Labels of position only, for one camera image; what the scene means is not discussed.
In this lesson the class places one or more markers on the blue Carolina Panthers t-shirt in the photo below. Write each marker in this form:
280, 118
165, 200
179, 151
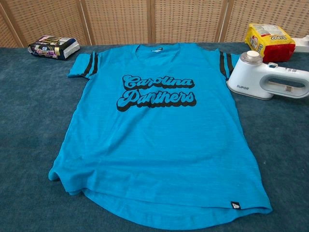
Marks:
157, 145

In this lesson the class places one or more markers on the white handheld garment steamer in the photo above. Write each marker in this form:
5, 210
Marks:
243, 75

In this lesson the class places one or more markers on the wicker folding screen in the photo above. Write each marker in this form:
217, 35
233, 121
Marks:
120, 21

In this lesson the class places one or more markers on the black wrapped snack pack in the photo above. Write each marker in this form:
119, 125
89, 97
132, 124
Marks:
50, 48

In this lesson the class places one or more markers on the dark teal table cloth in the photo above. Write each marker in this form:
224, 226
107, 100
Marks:
29, 108

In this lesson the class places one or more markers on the yellow red snack bag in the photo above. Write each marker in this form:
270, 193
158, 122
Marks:
265, 38

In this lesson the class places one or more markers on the white power strip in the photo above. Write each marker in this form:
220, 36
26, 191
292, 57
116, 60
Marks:
303, 46

